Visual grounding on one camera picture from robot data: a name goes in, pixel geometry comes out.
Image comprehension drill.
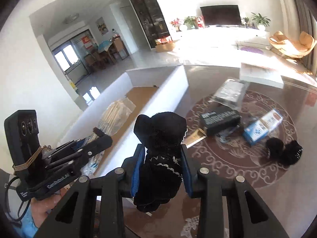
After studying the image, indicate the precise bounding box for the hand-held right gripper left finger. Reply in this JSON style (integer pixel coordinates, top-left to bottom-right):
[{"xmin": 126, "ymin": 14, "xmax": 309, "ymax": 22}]
[{"xmin": 33, "ymin": 144, "xmax": 146, "ymax": 238}]

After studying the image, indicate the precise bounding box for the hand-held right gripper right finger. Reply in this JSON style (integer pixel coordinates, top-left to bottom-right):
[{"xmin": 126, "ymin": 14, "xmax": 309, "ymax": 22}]
[{"xmin": 181, "ymin": 144, "xmax": 290, "ymax": 238}]

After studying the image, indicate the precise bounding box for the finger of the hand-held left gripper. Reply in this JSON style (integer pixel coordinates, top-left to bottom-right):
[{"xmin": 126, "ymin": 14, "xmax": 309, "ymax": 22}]
[
  {"xmin": 45, "ymin": 149, "xmax": 93, "ymax": 177},
  {"xmin": 53, "ymin": 128, "xmax": 113, "ymax": 155}
]

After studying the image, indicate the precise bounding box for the bag of wooden chopsticks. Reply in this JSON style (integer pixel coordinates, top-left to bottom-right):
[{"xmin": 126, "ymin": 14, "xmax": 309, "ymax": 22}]
[{"xmin": 82, "ymin": 97, "xmax": 137, "ymax": 176}]

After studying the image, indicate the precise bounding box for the black fuzzy glove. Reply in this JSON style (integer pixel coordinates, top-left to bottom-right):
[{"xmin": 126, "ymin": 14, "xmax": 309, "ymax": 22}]
[
  {"xmin": 281, "ymin": 140, "xmax": 303, "ymax": 167},
  {"xmin": 133, "ymin": 112, "xmax": 188, "ymax": 213},
  {"xmin": 265, "ymin": 137, "xmax": 285, "ymax": 161}
]

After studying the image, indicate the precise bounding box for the gold brown card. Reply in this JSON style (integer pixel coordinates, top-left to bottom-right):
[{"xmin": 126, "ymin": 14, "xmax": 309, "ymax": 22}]
[{"xmin": 185, "ymin": 128, "xmax": 206, "ymax": 147}]

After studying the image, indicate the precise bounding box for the clear plastic bag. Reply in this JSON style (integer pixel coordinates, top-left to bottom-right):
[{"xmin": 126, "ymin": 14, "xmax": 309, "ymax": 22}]
[{"xmin": 215, "ymin": 125, "xmax": 248, "ymax": 144}]

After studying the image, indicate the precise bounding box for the black box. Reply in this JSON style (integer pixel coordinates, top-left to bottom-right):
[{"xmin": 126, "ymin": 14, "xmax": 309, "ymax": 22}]
[{"xmin": 199, "ymin": 108, "xmax": 241, "ymax": 136}]

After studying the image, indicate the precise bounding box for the white cardboard box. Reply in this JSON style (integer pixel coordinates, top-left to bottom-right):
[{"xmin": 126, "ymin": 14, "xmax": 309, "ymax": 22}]
[{"xmin": 75, "ymin": 66, "xmax": 190, "ymax": 194}]

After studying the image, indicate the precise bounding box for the blue and white box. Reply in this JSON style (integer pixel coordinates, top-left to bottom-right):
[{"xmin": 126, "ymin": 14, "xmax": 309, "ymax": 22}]
[{"xmin": 243, "ymin": 108, "xmax": 283, "ymax": 146}]

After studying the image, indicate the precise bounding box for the person's left hand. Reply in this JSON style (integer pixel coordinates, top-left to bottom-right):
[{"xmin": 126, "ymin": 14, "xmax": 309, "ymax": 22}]
[{"xmin": 30, "ymin": 193, "xmax": 62, "ymax": 228}]

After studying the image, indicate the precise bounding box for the sliding glass door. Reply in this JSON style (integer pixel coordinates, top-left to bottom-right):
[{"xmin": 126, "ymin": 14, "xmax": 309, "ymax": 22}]
[{"xmin": 51, "ymin": 30, "xmax": 99, "ymax": 81}]

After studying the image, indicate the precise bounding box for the dining table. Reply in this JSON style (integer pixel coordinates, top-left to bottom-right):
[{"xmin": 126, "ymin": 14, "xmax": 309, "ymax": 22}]
[{"xmin": 98, "ymin": 40, "xmax": 117, "ymax": 62}]

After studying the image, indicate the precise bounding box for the grey item in clear bag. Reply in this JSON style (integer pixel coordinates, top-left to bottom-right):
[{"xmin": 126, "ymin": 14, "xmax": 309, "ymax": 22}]
[{"xmin": 212, "ymin": 78, "xmax": 249, "ymax": 111}]

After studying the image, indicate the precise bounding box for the cardboard box of snacks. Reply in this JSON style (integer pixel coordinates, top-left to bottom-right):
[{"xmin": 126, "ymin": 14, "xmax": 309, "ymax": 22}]
[{"xmin": 155, "ymin": 37, "xmax": 177, "ymax": 53}]

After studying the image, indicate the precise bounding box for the ceiling lamp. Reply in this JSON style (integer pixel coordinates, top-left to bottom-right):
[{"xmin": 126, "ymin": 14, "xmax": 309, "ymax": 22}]
[{"xmin": 63, "ymin": 13, "xmax": 80, "ymax": 25}]

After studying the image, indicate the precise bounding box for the white flat box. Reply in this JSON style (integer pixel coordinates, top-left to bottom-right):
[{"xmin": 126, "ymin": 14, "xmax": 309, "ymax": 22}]
[{"xmin": 240, "ymin": 62, "xmax": 284, "ymax": 89}]

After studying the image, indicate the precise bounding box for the dark glass display cabinet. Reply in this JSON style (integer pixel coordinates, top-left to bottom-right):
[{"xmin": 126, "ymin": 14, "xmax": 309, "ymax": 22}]
[{"xmin": 124, "ymin": 0, "xmax": 171, "ymax": 49}]

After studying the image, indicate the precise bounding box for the red flower bouquet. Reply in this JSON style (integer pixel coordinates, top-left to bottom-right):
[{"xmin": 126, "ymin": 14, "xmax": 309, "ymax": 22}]
[{"xmin": 170, "ymin": 18, "xmax": 184, "ymax": 31}]

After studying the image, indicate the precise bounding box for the purple mat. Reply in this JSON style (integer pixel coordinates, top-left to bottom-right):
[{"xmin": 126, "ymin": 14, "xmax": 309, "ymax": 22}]
[{"xmin": 240, "ymin": 46, "xmax": 263, "ymax": 54}]

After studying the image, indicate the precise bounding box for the white television cabinet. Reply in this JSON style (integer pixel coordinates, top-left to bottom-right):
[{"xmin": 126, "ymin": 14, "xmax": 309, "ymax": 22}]
[{"xmin": 178, "ymin": 26, "xmax": 270, "ymax": 48}]

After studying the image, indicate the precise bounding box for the bushy green potted plant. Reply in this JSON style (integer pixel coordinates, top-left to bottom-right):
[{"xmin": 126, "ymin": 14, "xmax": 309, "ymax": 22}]
[{"xmin": 184, "ymin": 16, "xmax": 197, "ymax": 30}]

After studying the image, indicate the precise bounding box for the black television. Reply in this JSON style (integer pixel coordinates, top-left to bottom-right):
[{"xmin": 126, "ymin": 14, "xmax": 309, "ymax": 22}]
[{"xmin": 200, "ymin": 5, "xmax": 241, "ymax": 26}]

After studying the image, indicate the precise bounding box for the orange lounge chair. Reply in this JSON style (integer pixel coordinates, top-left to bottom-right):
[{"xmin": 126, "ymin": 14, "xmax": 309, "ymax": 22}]
[{"xmin": 269, "ymin": 30, "xmax": 316, "ymax": 59}]

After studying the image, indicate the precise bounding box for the large green potted plant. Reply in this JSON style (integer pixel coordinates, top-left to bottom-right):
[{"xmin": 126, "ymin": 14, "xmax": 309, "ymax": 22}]
[{"xmin": 251, "ymin": 12, "xmax": 271, "ymax": 31}]

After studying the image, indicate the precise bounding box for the white sheer curtain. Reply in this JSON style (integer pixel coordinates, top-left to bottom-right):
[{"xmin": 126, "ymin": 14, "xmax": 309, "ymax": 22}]
[{"xmin": 274, "ymin": 0, "xmax": 301, "ymax": 39}]

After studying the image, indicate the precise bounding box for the grey curtain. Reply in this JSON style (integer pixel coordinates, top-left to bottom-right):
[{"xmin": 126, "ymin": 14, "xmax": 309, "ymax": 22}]
[{"xmin": 290, "ymin": 0, "xmax": 317, "ymax": 76}]

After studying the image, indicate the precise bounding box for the black cable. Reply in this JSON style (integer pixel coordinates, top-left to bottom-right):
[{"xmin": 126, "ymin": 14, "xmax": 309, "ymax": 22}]
[{"xmin": 4, "ymin": 177, "xmax": 31, "ymax": 222}]

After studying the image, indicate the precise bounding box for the framed wall picture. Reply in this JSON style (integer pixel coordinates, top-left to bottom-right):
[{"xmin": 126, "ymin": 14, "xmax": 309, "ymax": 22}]
[{"xmin": 95, "ymin": 17, "xmax": 109, "ymax": 36}]

